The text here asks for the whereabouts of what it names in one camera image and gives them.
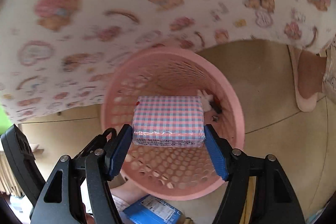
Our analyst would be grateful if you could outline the hello kitty pyjama leg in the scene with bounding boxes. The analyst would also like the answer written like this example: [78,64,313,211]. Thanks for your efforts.
[319,36,336,103]

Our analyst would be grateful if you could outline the white tissue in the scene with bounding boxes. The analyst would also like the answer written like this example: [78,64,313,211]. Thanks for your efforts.
[197,90,214,112]

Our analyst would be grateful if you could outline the teddy bear print cloth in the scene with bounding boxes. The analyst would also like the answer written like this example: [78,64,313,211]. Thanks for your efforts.
[1,0,335,122]

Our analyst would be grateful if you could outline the pink checkered tissue pack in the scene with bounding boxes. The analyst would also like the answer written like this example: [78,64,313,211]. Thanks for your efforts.
[131,96,206,148]

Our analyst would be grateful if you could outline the green plastic storage box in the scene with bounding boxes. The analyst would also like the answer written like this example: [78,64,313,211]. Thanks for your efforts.
[0,106,13,135]

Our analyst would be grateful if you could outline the pink slipper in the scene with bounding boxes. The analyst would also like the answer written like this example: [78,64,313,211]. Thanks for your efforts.
[288,46,327,113]

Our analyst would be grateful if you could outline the blue box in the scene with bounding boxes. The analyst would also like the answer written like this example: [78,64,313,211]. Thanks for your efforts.
[123,195,186,224]

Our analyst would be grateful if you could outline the pink plastic trash basket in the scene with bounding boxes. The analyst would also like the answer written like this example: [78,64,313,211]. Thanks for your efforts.
[101,48,245,201]

